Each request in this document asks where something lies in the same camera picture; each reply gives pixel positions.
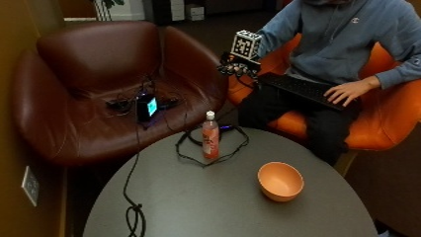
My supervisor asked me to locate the the person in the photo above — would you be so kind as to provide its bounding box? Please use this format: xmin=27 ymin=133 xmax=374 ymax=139
xmin=237 ymin=0 xmax=421 ymax=167

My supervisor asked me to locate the white drawer cabinet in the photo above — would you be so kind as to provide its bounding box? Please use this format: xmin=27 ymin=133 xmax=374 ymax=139
xmin=168 ymin=0 xmax=206 ymax=23

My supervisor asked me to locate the dark red leather armchair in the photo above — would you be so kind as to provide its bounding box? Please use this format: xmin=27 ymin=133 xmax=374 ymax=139
xmin=11 ymin=21 xmax=229 ymax=168

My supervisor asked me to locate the black keyboard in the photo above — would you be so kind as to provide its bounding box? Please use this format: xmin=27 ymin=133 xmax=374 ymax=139
xmin=257 ymin=72 xmax=358 ymax=112

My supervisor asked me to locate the long black cable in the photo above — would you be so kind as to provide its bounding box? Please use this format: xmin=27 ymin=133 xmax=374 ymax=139
xmin=122 ymin=118 xmax=148 ymax=237

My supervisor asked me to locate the orange bowl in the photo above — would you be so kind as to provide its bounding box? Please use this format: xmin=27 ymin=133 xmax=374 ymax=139
xmin=257 ymin=161 xmax=305 ymax=202

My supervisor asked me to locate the pink drink bottle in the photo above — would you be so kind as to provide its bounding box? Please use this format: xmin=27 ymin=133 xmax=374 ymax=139
xmin=201 ymin=110 xmax=221 ymax=160

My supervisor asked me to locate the black device with lit screen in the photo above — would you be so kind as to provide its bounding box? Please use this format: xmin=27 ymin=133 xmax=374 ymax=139
xmin=136 ymin=94 xmax=158 ymax=122

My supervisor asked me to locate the white marker cube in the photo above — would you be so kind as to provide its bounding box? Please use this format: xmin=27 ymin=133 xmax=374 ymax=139
xmin=230 ymin=30 xmax=264 ymax=61

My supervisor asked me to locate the orange armchair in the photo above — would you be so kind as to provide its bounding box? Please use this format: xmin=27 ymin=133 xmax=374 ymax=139
xmin=226 ymin=33 xmax=421 ymax=177

